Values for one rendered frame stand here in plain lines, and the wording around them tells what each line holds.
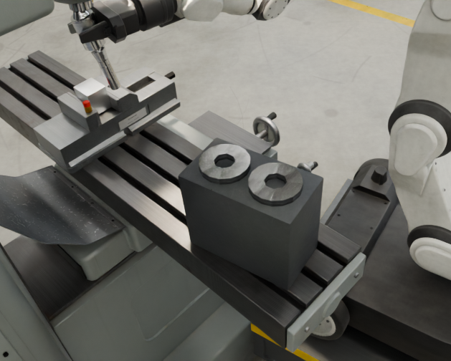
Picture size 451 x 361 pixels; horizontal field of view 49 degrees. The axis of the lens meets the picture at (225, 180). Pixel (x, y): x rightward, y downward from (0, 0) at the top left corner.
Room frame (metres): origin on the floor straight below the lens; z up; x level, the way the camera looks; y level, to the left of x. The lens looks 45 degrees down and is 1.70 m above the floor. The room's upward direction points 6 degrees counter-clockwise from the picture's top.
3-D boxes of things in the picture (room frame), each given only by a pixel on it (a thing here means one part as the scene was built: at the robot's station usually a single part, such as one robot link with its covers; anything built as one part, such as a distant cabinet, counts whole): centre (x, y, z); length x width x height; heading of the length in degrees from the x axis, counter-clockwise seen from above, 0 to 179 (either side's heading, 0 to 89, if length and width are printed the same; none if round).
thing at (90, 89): (1.01, 0.29, 1.03); 0.06 x 0.05 x 0.06; 41
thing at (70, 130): (1.03, 0.27, 0.98); 0.35 x 0.15 x 0.11; 131
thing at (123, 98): (1.05, 0.25, 1.02); 0.12 x 0.06 x 0.04; 41
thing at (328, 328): (0.70, -0.20, 0.50); 0.20 x 0.05 x 0.20; 53
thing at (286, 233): (0.60, -0.04, 1.03); 0.22 x 0.12 x 0.20; 52
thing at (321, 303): (0.94, 0.23, 0.89); 1.24 x 0.23 x 0.08; 42
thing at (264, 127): (1.29, -0.13, 0.63); 0.16 x 0.12 x 0.12; 132
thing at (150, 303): (0.97, 0.23, 0.43); 0.80 x 0.30 x 0.60; 132
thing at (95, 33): (0.93, 0.23, 1.23); 0.06 x 0.02 x 0.03; 122
